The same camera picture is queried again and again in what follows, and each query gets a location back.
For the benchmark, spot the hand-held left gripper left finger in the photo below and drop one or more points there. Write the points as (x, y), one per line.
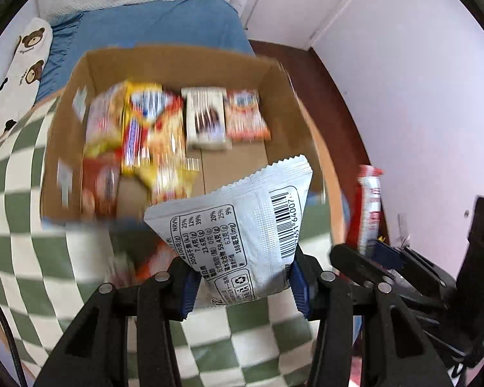
(189, 294)

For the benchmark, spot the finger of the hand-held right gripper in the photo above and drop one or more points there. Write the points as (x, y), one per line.
(359, 262)
(391, 254)

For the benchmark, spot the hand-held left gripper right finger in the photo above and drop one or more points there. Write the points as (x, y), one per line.
(300, 290)

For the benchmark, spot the red white long packet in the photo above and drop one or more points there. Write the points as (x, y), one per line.
(369, 209)

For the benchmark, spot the grey white snack packet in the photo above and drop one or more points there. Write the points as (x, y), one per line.
(242, 225)

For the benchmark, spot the cardboard box blue print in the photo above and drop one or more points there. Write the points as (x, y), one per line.
(234, 161)

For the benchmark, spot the red snack packet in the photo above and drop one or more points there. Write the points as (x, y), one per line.
(101, 185)

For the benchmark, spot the yellow noodle packet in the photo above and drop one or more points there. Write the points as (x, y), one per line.
(161, 145)

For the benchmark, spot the white chocolate stick box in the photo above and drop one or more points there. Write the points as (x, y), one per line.
(205, 117)

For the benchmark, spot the orange panda snack packet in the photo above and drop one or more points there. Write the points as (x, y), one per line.
(246, 115)

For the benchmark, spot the white pink snack packet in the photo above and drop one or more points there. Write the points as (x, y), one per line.
(103, 117)

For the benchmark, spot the orange sausage packet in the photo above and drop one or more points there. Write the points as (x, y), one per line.
(153, 258)

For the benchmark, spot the green white checkered blanket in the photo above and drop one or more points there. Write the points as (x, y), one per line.
(24, 217)

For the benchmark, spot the white door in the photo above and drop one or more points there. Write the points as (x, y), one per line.
(298, 0)

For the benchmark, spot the blue bedsheet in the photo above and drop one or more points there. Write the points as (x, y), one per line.
(165, 24)

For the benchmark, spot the white bear print pillow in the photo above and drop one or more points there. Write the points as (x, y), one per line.
(20, 72)

